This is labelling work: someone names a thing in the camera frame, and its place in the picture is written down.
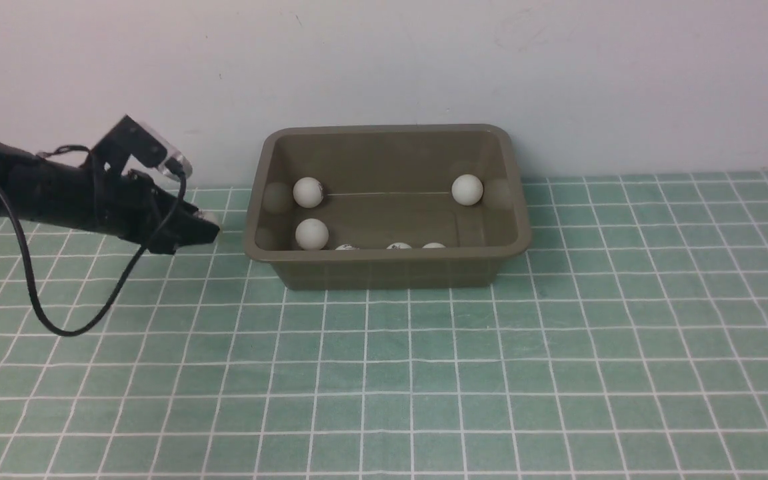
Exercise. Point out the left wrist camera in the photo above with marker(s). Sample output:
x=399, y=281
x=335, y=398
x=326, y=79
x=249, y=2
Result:
x=129, y=138

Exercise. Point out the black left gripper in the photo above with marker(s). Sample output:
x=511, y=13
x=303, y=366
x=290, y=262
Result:
x=130, y=207

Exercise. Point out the olive plastic bin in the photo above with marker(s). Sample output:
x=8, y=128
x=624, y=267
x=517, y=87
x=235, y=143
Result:
x=386, y=184

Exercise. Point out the green checkered tablecloth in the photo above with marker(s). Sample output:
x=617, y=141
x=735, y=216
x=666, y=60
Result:
x=630, y=341

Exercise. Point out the white ball with logo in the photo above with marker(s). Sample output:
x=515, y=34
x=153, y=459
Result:
x=209, y=217

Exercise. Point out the plain white ball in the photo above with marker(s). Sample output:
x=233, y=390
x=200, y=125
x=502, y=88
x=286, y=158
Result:
x=312, y=234

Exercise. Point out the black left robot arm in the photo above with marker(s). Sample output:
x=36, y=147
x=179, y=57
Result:
x=20, y=176

